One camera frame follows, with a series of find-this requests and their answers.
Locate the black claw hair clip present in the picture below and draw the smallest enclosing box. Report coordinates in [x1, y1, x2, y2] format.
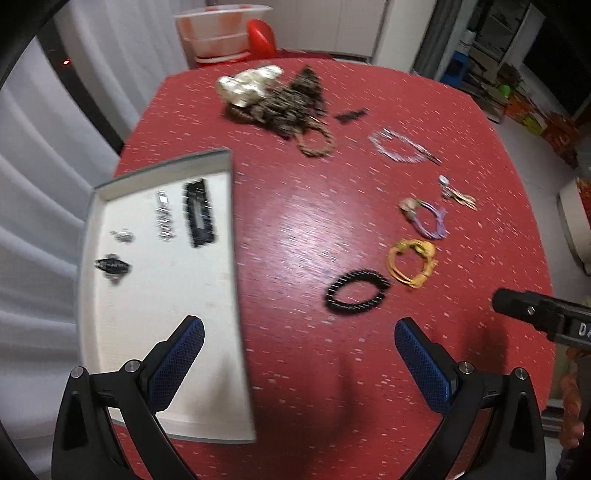
[94, 254, 132, 284]

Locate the black spiral hair tie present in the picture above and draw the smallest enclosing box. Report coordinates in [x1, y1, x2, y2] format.
[323, 269, 392, 315]

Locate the purple hair tie with charm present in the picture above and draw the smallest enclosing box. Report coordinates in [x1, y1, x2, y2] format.
[399, 197, 449, 241]

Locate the black beaded barrette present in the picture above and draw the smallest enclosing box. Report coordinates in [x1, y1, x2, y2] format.
[184, 179, 215, 248]

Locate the silver rhinestone hair clip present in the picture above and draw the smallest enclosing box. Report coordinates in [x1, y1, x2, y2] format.
[155, 190, 175, 241]

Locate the white shallow tray box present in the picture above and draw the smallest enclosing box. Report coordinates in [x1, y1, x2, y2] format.
[76, 149, 256, 443]

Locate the white curtain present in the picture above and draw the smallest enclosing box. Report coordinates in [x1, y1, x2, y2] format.
[1, 1, 192, 479]

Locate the blue stool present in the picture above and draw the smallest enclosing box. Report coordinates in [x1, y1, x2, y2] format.
[441, 51, 469, 88]

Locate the leopard print scrunchie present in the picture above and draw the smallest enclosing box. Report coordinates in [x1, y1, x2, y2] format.
[249, 66, 327, 139]

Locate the white polka dot scrunchie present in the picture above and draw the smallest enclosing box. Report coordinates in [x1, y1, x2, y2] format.
[215, 65, 283, 108]

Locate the red plastic stool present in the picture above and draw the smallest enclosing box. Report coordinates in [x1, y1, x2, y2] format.
[246, 19, 334, 61]

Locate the translucent plastic tub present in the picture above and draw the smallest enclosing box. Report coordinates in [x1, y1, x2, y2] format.
[173, 4, 273, 66]

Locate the white cabinet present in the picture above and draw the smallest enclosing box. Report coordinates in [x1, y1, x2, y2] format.
[266, 0, 406, 62]

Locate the yellow hair tie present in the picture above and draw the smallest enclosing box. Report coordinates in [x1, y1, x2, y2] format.
[386, 238, 439, 290]

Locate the tan braided hair tie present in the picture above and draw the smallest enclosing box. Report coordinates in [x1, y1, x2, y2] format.
[294, 121, 336, 158]

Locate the brown spiral hair tie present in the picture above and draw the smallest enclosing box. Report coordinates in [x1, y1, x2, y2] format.
[224, 104, 257, 123]

